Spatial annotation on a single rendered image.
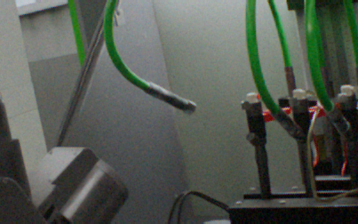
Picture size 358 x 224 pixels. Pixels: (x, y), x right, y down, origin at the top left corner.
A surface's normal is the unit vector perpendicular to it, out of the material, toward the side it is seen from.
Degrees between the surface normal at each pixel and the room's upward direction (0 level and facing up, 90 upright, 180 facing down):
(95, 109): 90
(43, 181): 21
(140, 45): 90
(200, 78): 90
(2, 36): 90
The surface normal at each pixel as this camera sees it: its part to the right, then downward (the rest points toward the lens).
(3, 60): 0.74, 0.00
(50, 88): -0.44, 0.28
